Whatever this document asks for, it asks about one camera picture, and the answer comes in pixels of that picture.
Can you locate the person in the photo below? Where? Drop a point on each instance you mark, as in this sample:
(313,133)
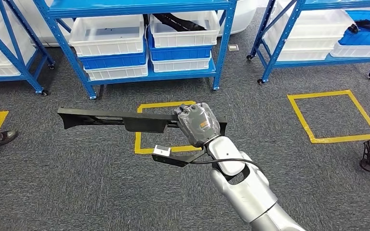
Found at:
(0,137)

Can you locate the grey floor outlet plate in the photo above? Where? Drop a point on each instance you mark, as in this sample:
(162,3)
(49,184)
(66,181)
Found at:
(233,47)

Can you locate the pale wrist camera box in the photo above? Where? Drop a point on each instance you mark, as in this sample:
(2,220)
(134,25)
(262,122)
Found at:
(162,150)

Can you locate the blue metal shelf rack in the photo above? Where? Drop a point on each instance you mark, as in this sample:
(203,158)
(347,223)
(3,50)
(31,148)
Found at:
(3,79)
(140,8)
(316,60)

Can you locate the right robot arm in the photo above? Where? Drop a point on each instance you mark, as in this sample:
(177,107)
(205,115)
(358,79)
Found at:
(252,191)

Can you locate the long black plastic part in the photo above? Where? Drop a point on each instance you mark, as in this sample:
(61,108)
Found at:
(178,24)
(108,115)
(367,25)

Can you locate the blue plastic bin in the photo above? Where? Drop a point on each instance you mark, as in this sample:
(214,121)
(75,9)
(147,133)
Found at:
(178,53)
(114,61)

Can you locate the black camera bracket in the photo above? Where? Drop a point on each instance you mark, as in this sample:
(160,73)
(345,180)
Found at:
(178,161)

